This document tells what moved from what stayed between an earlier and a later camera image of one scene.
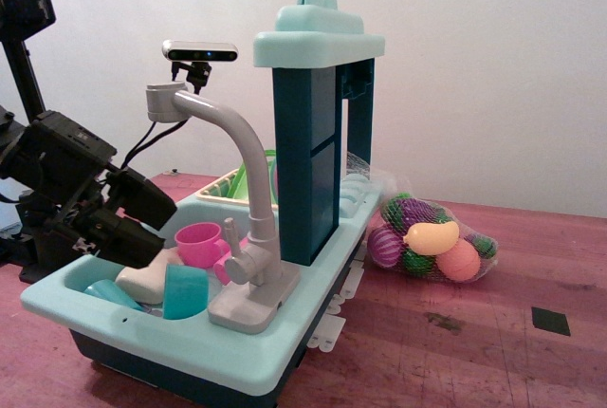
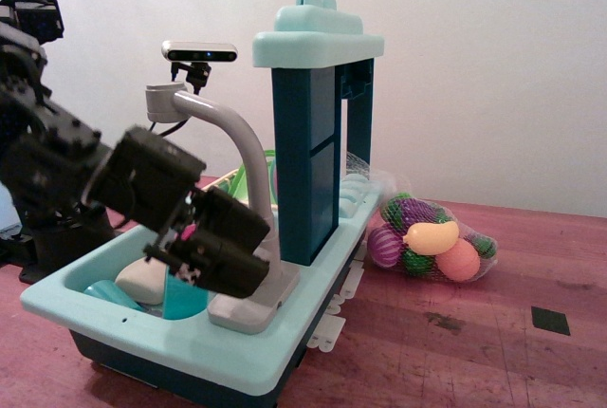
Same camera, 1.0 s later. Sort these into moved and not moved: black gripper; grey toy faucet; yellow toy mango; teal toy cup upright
Moved: black gripper
Not moved: teal toy cup upright; yellow toy mango; grey toy faucet
